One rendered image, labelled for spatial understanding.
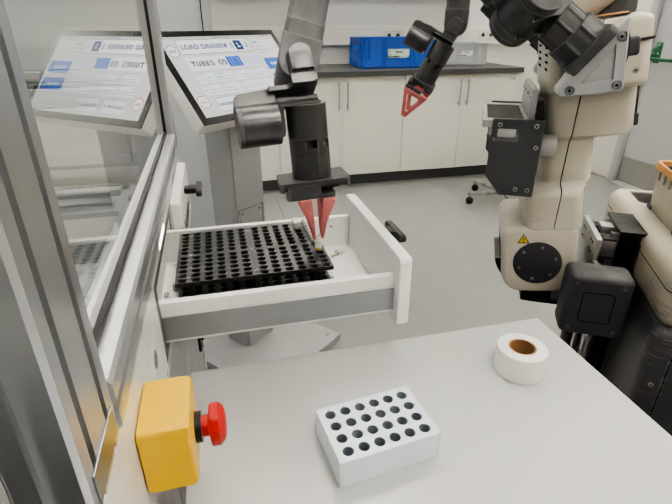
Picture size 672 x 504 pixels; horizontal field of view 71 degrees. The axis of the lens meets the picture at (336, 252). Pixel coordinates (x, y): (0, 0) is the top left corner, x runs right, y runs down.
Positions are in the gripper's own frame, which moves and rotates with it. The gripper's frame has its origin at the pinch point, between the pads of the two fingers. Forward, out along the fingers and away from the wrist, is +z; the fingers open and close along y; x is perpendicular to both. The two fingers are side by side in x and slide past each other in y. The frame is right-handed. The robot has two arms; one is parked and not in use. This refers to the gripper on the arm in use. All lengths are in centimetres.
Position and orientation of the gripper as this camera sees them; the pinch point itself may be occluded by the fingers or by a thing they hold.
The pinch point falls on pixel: (317, 232)
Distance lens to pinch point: 74.0
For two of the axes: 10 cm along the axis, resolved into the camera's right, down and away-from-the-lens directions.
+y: 9.8, -1.5, 1.6
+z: 0.8, 9.1, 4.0
